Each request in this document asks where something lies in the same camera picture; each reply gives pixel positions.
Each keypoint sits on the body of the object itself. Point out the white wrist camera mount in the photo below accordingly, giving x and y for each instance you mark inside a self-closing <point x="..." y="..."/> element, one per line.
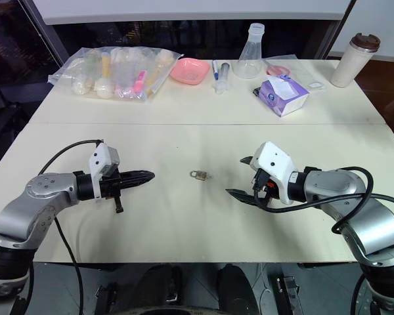
<point x="98" y="157"/>
<point x="275" y="164"/>

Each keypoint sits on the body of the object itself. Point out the clear plastic syringe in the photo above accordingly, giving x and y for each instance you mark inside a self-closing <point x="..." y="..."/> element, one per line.
<point x="223" y="77"/>

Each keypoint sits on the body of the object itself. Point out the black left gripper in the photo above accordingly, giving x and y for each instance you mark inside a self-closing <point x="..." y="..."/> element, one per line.
<point x="111" y="185"/>

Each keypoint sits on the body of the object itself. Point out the white board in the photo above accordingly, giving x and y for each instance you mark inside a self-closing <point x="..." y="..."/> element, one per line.
<point x="197" y="10"/>

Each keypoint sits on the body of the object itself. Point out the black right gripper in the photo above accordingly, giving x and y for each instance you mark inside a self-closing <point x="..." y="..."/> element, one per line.
<point x="266" y="188"/>

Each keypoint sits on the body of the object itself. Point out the clear conical flask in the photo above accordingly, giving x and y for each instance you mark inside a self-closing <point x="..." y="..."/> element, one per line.
<point x="248" y="62"/>

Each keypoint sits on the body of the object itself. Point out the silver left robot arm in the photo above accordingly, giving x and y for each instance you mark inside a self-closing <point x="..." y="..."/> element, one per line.
<point x="36" y="193"/>

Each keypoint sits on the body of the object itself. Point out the pink petri dish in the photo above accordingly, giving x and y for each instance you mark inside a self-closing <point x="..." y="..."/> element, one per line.
<point x="278" y="69"/>

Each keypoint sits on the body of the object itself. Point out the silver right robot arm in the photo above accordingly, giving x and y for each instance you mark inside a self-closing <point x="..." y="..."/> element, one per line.
<point x="364" y="213"/>

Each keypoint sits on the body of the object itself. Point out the pink plastic bowl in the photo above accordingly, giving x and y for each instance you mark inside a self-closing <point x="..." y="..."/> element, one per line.
<point x="189" y="71"/>

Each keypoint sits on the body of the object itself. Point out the white cup with brown lid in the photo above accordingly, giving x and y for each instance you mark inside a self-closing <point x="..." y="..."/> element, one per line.
<point x="351" y="62"/>

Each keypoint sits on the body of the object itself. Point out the clear flat plastic bag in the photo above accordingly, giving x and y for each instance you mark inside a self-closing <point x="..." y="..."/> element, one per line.
<point x="303" y="70"/>

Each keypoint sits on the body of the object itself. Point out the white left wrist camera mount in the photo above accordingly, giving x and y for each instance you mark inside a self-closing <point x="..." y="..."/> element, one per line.
<point x="98" y="157"/>

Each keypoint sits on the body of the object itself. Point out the clear zip bag of supplies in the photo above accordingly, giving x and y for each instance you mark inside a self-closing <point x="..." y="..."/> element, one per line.
<point x="118" y="72"/>

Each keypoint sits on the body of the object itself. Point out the blue and white pen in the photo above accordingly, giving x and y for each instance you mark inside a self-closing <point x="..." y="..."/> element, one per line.
<point x="215" y="69"/>

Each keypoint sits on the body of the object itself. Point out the black binder clip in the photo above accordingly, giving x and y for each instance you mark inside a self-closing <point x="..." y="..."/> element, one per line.
<point x="256" y="91"/>

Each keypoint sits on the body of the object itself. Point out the small brass padlock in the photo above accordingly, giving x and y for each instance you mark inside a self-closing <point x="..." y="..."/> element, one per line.
<point x="197" y="175"/>

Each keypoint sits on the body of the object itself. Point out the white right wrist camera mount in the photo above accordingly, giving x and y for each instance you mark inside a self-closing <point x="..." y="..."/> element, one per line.
<point x="275" y="164"/>

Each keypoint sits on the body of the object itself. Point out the dark rounded shape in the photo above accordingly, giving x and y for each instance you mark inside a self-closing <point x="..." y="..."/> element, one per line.
<point x="165" y="285"/>
<point x="236" y="288"/>

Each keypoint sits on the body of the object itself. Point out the black metal bracket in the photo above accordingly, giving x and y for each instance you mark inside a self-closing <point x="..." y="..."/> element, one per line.
<point x="286" y="295"/>
<point x="105" y="297"/>

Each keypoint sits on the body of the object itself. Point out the purple tissue box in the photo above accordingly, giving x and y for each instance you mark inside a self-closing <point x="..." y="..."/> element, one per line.
<point x="282" y="95"/>

